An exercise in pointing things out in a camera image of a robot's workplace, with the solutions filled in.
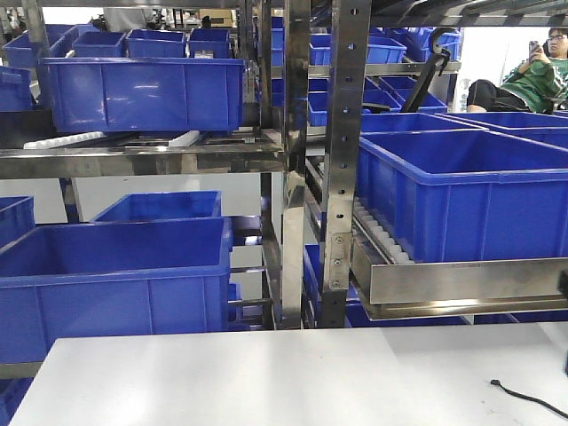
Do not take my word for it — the blue bin behind lower left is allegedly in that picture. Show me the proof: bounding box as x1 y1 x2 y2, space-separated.
91 191 222 223

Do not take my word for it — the stainless steel shelf rack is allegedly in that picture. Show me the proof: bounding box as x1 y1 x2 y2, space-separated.
0 0 568 378

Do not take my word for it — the large blue plastic bin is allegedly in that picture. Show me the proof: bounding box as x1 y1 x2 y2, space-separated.
1 217 233 363

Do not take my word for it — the large blue bin right shelf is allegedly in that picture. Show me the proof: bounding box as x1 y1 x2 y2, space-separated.
357 130 567 263

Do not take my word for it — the blue bin upper left shelf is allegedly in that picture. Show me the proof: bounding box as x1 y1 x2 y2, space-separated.
43 58 245 133

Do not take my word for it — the seated person green shirt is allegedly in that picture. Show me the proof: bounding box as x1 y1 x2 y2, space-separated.
466 28 567 114

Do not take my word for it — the black cable on table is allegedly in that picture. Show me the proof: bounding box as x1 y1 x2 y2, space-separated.
490 378 568 421

